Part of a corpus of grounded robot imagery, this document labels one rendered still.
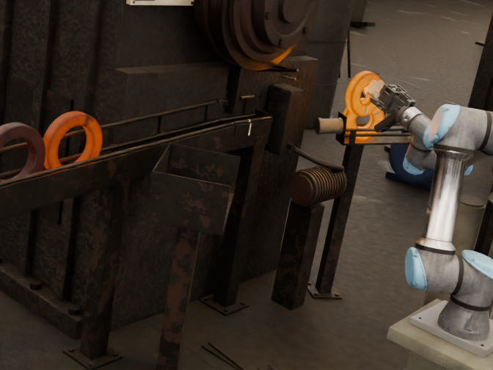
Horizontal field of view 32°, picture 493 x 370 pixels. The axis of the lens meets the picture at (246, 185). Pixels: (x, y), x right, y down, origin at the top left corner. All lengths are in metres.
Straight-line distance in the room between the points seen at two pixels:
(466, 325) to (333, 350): 0.60
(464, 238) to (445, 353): 0.72
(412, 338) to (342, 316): 0.73
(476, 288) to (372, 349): 0.65
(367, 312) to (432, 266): 0.87
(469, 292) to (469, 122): 0.48
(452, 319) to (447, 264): 0.17
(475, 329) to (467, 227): 0.63
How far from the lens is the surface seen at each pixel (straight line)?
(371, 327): 3.23
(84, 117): 2.34
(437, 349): 2.55
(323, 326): 3.16
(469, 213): 3.13
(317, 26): 5.49
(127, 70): 2.56
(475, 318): 2.60
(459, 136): 2.50
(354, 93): 2.97
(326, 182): 3.05
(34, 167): 2.29
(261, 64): 2.81
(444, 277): 2.53
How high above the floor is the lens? 1.44
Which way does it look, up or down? 19 degrees down
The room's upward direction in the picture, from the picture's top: 10 degrees clockwise
